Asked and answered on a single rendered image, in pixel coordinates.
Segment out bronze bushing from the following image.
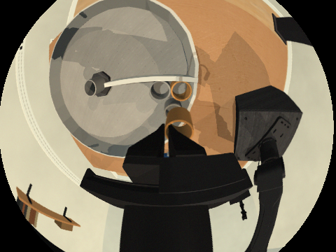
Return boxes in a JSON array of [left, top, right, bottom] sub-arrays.
[[170, 81, 192, 101], [164, 107, 194, 139]]

